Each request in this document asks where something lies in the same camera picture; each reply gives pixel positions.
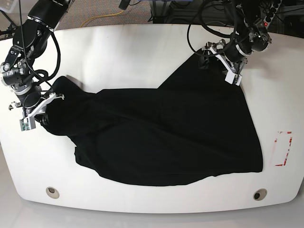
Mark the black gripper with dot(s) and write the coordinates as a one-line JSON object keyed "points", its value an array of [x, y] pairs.
{"points": [[233, 58], [30, 98]]}

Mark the table cable grommet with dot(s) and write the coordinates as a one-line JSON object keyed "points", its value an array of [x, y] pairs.
{"points": [[52, 193], [260, 194]]}

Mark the white power strip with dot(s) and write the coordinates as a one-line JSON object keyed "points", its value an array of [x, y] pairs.
{"points": [[269, 10]]}

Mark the black tripod stand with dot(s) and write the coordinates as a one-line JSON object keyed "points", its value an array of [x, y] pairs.
{"points": [[10, 31]]}

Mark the black T-shirt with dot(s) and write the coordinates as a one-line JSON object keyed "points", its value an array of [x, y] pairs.
{"points": [[193, 126]]}

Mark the left table cable grommet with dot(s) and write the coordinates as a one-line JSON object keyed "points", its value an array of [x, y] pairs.
{"points": [[52, 193]]}

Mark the right table cable grommet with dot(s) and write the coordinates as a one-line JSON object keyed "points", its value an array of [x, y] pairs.
{"points": [[260, 194]]}

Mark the clear plastic storage box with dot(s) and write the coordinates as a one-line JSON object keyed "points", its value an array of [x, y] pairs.
{"points": [[8, 6]]}

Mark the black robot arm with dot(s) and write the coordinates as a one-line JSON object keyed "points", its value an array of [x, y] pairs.
{"points": [[29, 43], [249, 31]]}

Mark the red tape rectangle marking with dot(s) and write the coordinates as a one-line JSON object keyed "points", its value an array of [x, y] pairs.
{"points": [[282, 147]]}

